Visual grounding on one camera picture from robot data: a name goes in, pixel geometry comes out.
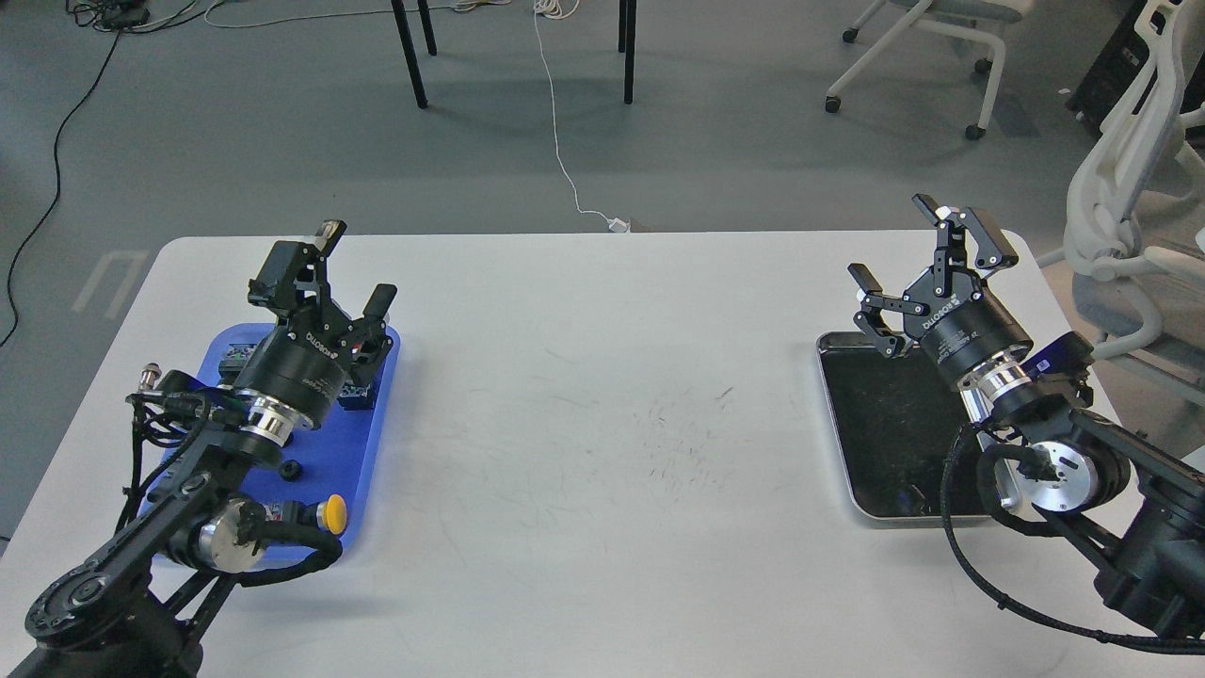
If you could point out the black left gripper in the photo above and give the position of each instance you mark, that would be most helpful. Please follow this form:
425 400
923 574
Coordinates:
305 360

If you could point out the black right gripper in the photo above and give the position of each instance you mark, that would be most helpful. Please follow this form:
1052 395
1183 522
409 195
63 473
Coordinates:
951 312

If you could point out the small black gear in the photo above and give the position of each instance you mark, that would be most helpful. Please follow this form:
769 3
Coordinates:
290 471

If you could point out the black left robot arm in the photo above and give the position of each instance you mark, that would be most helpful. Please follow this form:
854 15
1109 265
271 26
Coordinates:
188 533

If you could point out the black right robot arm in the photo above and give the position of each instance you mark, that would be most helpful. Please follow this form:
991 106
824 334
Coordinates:
1054 468

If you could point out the silver metal tray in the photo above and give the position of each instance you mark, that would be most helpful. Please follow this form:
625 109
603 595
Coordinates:
895 421

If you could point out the blue plastic tray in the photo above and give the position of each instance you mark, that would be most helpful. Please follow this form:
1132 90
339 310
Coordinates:
338 458

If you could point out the white office chair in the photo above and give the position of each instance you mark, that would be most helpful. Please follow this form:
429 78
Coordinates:
1133 237

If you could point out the black table leg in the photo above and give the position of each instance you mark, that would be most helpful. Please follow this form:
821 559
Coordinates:
425 13
626 34

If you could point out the red push button switch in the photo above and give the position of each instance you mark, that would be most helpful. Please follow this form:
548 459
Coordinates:
357 397

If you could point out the yellow push button switch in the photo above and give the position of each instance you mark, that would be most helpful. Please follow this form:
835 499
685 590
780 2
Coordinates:
330 515

